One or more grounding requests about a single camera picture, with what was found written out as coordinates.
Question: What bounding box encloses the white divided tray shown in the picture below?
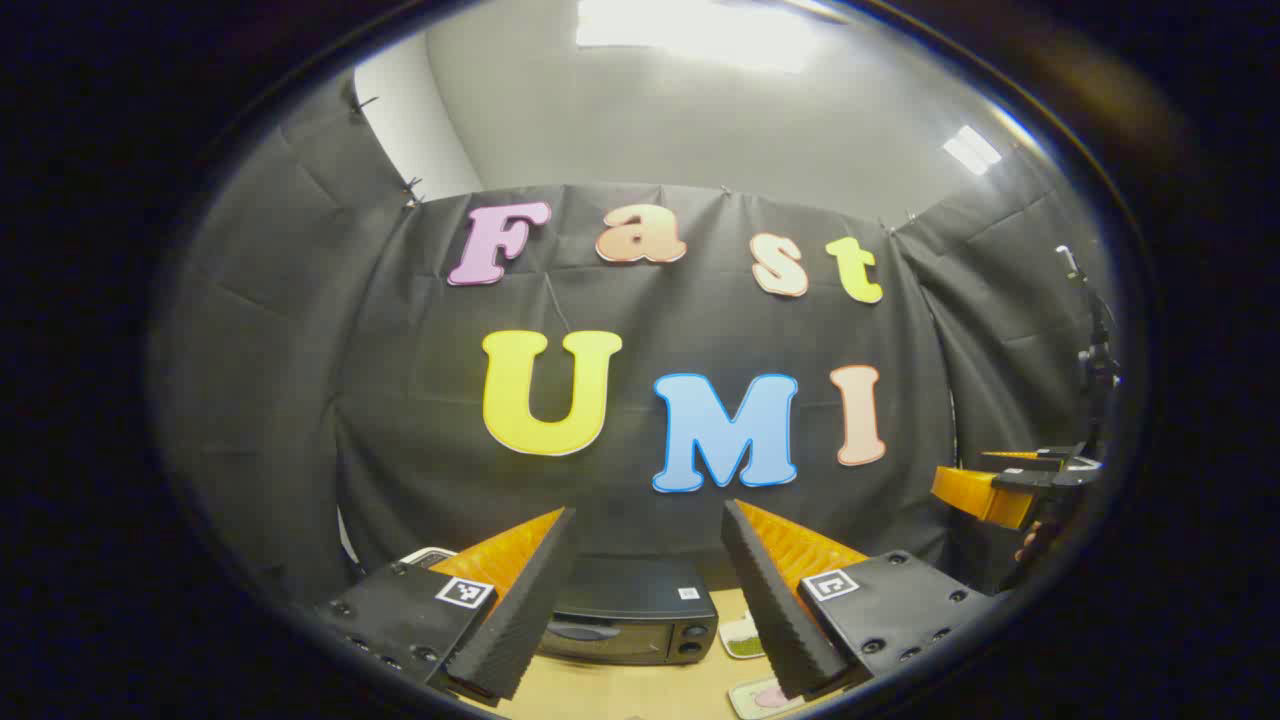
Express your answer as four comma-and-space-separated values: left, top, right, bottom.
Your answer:
718, 612, 767, 661

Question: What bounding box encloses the white square plate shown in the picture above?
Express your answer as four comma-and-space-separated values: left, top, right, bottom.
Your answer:
727, 676, 801, 720

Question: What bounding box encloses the black camera stand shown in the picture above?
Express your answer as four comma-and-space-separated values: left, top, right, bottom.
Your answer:
1055, 244, 1122, 461

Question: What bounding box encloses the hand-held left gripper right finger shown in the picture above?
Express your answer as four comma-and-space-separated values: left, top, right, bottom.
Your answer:
720, 498, 1006, 701

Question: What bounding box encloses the black electric oven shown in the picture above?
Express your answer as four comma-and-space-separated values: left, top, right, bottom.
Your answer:
535, 555, 721, 666

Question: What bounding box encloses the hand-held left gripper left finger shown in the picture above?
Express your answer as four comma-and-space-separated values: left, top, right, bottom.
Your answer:
312, 506, 581, 701

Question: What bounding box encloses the large ceiling light panel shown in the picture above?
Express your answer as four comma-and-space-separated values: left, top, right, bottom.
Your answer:
575, 0, 817, 74

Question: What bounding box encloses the small ceiling light panel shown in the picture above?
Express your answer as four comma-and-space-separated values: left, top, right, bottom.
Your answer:
942, 125, 1003, 176

